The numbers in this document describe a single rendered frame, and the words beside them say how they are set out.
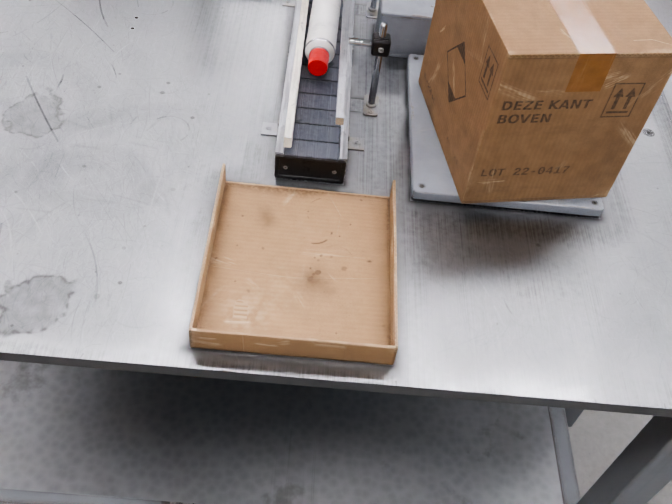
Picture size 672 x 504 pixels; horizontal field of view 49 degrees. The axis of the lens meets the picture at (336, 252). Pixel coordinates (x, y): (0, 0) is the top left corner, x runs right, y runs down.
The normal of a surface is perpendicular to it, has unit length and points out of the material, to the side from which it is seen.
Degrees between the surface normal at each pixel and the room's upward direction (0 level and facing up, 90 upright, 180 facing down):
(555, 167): 90
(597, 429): 0
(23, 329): 0
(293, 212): 0
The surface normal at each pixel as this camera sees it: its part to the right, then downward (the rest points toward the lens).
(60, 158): 0.09, -0.64
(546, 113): 0.15, 0.77
